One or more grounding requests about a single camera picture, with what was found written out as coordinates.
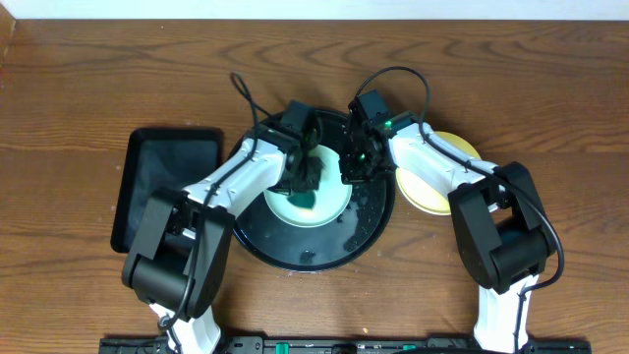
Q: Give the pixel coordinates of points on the black rectangular water tray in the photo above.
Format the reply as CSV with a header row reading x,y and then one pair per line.
x,y
156,157

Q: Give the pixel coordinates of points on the yellow plate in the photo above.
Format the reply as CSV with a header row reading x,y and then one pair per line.
x,y
419,193

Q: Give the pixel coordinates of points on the green yellow sponge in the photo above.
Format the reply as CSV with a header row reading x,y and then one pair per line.
x,y
304,200

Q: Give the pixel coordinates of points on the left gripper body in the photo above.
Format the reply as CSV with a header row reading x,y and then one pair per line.
x,y
307,179

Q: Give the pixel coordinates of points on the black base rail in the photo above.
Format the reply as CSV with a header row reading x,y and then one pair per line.
x,y
259,345

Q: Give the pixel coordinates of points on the pale green plate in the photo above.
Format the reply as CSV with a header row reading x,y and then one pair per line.
x,y
331,197

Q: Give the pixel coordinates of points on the round black tray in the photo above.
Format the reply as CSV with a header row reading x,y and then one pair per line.
x,y
328,246

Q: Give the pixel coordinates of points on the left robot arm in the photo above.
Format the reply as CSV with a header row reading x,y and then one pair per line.
x,y
178,255

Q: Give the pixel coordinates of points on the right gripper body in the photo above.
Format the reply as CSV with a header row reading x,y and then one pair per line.
x,y
358,166

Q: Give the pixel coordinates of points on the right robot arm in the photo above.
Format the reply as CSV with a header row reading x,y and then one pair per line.
x,y
503,236

